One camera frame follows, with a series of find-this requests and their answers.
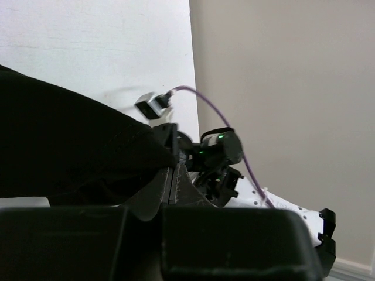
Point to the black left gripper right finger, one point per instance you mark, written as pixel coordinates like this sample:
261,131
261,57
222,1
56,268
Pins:
204,242

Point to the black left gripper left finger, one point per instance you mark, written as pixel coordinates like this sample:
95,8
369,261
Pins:
83,243

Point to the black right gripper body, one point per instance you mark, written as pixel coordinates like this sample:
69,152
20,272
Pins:
211,158

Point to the black skirt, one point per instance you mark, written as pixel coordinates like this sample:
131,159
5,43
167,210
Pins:
73,150

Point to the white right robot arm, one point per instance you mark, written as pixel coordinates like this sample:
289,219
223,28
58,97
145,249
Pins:
320,224

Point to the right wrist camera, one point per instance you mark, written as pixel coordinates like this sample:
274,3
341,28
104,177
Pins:
152,106

